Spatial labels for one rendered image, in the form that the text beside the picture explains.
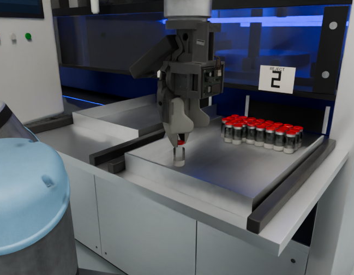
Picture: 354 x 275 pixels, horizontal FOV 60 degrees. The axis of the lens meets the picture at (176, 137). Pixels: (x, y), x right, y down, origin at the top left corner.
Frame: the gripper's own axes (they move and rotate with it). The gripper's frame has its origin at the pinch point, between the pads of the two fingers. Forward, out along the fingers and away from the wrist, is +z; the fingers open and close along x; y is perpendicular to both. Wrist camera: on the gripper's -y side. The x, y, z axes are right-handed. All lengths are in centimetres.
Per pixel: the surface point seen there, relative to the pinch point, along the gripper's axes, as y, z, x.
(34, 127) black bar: -41.7, 5.0, -5.7
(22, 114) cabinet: -78, 10, 8
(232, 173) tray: 9.2, 6.3, 5.1
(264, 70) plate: 2.3, -9.5, 31.1
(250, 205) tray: 18.1, 4.4, -6.3
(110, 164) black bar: -8.6, 4.8, -8.7
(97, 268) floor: -75, 94, 32
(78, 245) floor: -98, 94, 36
